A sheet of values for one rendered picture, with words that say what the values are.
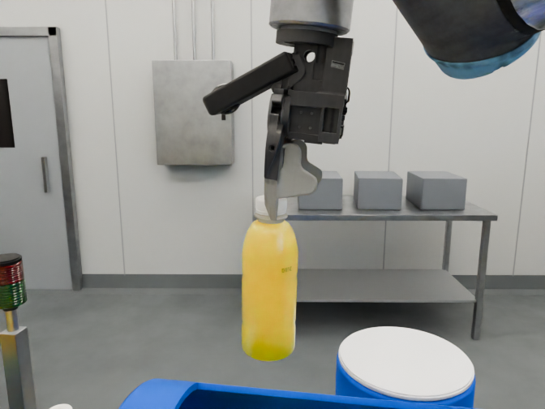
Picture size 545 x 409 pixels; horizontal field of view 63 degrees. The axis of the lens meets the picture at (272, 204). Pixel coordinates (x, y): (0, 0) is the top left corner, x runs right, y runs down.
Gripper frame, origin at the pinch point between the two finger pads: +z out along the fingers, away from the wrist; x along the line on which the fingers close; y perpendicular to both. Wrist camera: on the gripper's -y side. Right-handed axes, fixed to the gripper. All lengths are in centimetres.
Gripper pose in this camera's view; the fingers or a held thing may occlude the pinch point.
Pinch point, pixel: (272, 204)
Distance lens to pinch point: 54.5
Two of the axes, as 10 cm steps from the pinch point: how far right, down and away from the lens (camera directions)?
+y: 9.7, 1.4, -1.7
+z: -1.0, 9.6, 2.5
